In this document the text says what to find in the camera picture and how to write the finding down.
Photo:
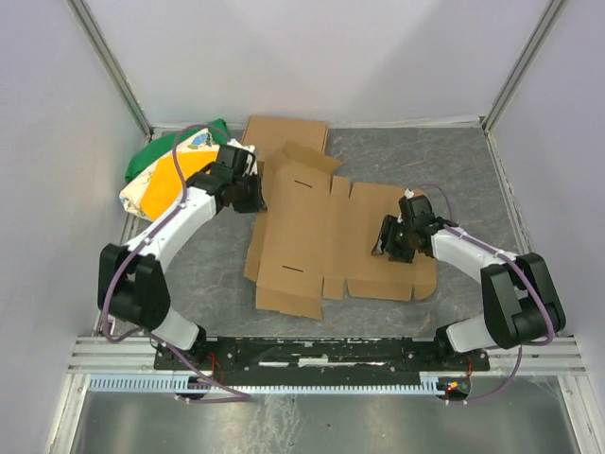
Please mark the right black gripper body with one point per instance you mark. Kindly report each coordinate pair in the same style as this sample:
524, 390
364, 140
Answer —
387, 237

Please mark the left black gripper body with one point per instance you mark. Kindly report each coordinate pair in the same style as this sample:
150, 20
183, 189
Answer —
255, 192

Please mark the cardboard box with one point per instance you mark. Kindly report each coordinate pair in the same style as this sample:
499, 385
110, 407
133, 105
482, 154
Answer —
315, 239
269, 134

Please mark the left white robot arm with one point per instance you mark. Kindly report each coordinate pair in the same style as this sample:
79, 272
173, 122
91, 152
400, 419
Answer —
131, 277

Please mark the closed folded cardboard box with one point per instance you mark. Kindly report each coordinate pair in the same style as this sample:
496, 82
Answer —
269, 134

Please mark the green yellow white cloth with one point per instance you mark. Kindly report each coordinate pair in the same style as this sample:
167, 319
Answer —
152, 181

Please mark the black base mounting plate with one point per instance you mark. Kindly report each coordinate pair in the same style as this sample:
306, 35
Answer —
250, 361

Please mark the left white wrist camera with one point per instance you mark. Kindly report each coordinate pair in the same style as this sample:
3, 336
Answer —
249, 149

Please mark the aluminium front rail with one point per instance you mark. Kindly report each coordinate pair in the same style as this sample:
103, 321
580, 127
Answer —
136, 355

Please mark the left aluminium frame post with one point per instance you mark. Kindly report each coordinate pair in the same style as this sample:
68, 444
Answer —
87, 21

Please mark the aluminium frame post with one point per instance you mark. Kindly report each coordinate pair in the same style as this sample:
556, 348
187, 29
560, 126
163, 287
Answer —
531, 49
87, 21

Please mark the right aluminium frame post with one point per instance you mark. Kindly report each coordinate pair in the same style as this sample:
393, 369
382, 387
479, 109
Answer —
531, 49

